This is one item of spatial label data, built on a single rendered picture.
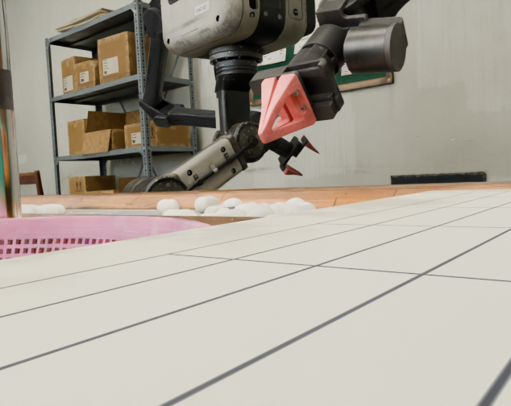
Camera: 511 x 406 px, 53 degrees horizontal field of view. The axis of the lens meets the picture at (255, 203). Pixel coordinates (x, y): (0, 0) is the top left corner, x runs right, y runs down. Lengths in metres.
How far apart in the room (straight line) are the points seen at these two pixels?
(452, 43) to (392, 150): 0.55
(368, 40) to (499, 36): 1.89
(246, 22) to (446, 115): 1.48
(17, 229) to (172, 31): 1.17
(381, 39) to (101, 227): 0.46
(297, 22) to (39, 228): 1.13
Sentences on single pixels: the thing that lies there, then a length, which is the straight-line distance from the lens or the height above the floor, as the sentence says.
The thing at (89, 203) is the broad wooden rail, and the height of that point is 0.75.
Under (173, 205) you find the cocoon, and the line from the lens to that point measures 0.65.
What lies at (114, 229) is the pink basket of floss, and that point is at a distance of 0.24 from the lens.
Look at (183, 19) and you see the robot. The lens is 1.38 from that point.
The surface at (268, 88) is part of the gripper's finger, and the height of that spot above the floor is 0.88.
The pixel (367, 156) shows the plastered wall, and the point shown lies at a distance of 2.70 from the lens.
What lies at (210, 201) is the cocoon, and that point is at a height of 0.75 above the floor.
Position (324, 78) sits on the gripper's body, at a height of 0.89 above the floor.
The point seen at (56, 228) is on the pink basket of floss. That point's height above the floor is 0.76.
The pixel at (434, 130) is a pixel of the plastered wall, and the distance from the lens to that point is 2.56.
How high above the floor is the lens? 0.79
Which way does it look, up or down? 3 degrees down
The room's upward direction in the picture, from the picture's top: 3 degrees counter-clockwise
